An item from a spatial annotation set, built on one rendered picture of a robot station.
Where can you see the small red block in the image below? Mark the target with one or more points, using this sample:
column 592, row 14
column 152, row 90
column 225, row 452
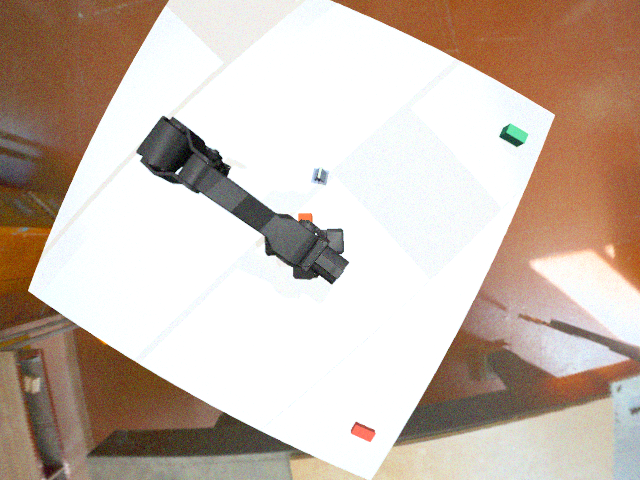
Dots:
column 363, row 431

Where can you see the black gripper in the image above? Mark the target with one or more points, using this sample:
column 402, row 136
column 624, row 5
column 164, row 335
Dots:
column 335, row 235

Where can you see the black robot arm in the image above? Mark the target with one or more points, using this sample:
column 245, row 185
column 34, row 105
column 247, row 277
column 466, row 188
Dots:
column 171, row 145

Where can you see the green rectangular block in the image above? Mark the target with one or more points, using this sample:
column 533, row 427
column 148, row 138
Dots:
column 513, row 135

